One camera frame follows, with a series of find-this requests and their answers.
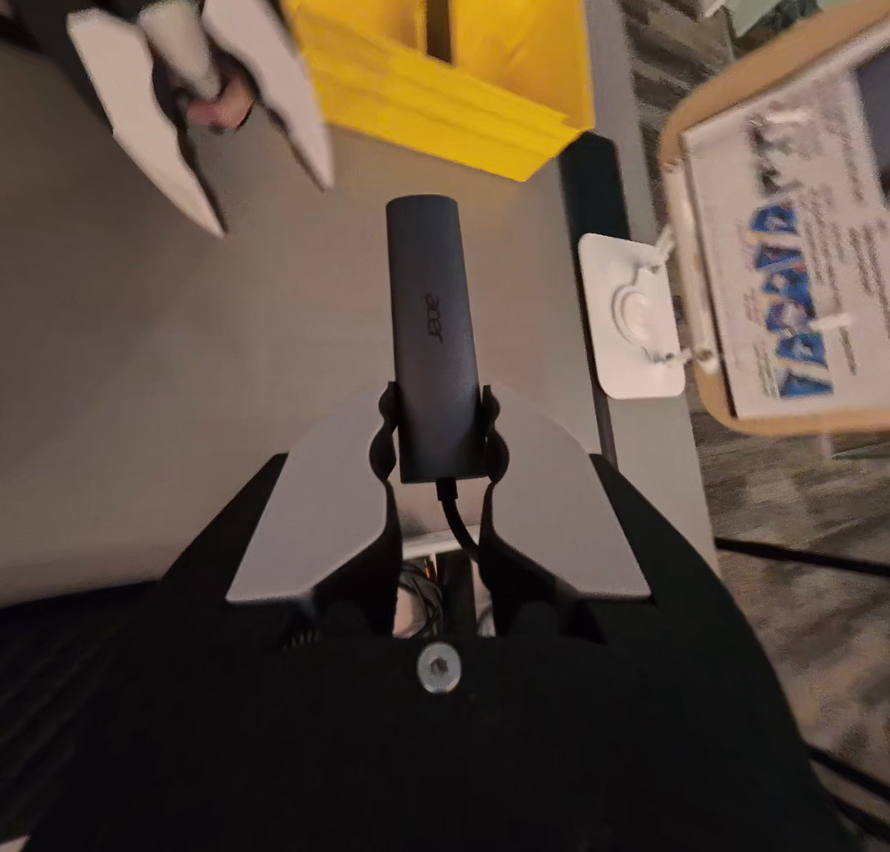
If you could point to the instruction sheet on wooden stand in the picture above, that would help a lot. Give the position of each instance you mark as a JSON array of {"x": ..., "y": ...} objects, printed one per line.
[{"x": 799, "y": 426}]

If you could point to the white metal stand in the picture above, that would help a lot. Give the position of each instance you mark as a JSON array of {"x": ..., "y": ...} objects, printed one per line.
[{"x": 612, "y": 351}]

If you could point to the black bin divider plate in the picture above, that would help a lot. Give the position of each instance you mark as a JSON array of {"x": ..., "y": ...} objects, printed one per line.
[{"x": 438, "y": 10}]

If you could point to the person's left hand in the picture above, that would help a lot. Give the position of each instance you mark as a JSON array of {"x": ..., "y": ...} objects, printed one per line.
[{"x": 222, "y": 104}]

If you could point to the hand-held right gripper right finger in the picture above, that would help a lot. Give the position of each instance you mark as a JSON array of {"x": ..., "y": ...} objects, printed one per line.
[{"x": 563, "y": 518}]

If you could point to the yellow storage bin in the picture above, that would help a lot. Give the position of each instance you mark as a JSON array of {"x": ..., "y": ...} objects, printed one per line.
[{"x": 487, "y": 66}]

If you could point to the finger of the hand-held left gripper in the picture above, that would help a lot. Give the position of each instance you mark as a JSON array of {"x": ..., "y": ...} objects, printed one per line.
[
  {"x": 139, "y": 115},
  {"x": 278, "y": 80}
]

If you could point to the grey USB hub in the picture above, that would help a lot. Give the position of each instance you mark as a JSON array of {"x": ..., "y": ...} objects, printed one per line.
[{"x": 431, "y": 309}]

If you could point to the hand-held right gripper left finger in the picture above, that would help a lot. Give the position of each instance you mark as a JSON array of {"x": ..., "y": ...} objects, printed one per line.
[{"x": 313, "y": 518}]

